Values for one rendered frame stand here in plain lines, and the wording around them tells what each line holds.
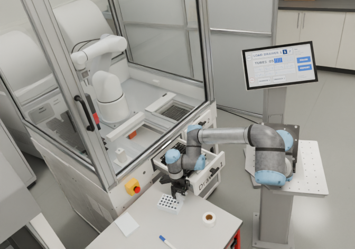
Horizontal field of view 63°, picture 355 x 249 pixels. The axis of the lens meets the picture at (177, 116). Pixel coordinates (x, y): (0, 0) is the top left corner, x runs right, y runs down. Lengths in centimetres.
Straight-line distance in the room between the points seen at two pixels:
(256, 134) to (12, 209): 89
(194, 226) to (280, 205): 69
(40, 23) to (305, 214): 228
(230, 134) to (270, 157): 21
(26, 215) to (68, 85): 52
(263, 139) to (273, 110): 135
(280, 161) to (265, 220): 108
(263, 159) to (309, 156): 84
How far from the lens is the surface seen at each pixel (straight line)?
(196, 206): 170
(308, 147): 205
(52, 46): 121
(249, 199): 268
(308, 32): 436
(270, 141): 118
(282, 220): 221
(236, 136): 126
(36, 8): 118
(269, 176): 117
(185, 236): 160
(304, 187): 181
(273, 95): 244
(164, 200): 171
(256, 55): 229
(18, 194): 104
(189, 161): 140
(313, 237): 255
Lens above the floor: 212
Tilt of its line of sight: 35 degrees down
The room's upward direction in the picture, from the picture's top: 10 degrees counter-clockwise
